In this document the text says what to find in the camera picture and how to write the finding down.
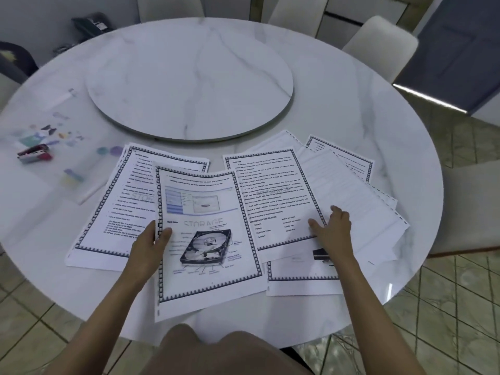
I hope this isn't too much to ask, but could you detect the person's right hand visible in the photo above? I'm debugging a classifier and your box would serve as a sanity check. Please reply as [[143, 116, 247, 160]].
[[308, 205, 358, 267]]

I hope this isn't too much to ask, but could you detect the clear plastic document folder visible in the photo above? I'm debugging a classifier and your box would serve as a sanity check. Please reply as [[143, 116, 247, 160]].
[[0, 87, 126, 206]]

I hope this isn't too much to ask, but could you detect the paper sheet with disk picture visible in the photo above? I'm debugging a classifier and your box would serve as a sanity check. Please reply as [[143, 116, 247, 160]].
[[154, 165, 269, 323]]

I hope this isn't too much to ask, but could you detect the bordered sheet with black picture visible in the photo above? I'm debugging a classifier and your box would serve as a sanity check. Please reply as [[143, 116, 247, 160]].
[[266, 246, 341, 297]]

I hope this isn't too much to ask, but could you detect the person's tan clothing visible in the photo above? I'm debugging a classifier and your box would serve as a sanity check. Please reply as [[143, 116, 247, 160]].
[[140, 323, 314, 375]]

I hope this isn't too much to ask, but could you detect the small-bordered text sheet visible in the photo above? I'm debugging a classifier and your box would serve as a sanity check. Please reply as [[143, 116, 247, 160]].
[[304, 135, 375, 183]]

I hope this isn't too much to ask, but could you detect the black desk telephone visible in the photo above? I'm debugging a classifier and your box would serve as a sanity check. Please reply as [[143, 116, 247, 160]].
[[71, 16, 114, 36]]

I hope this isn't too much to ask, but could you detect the plain white text sheet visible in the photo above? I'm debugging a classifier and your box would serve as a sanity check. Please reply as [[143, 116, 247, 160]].
[[295, 146, 398, 248]]

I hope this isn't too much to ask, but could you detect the dark bag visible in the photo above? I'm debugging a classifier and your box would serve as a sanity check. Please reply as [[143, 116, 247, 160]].
[[0, 41, 40, 85]]

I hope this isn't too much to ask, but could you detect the dark blue door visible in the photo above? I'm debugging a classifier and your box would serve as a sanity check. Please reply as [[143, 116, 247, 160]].
[[392, 0, 500, 114]]

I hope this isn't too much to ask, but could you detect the bordered sheet with text table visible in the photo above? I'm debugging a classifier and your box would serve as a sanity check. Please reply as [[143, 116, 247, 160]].
[[223, 147, 331, 263]]

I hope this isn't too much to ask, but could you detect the round marble turntable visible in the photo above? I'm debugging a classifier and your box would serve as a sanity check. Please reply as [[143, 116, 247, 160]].
[[85, 17, 295, 142]]

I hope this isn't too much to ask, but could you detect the person's right forearm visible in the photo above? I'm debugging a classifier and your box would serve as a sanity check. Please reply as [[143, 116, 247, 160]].
[[330, 258, 427, 375]]

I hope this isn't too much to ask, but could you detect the pink and black stapler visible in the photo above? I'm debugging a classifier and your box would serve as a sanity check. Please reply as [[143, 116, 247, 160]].
[[16, 144, 53, 164]]

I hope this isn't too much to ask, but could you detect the white upholstered chair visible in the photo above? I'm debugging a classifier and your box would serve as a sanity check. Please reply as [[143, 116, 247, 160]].
[[267, 0, 330, 38], [136, 0, 205, 24], [428, 160, 500, 258], [341, 15, 419, 84]]

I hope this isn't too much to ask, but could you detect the perforated-edge white sheet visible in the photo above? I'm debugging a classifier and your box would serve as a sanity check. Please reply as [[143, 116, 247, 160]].
[[241, 130, 305, 157], [351, 183, 410, 267]]

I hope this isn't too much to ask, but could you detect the person's left hand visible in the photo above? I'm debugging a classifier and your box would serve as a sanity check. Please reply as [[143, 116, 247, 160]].
[[128, 221, 173, 272]]

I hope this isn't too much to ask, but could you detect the person's left forearm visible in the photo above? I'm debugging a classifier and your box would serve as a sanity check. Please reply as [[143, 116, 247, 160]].
[[41, 265, 160, 375]]

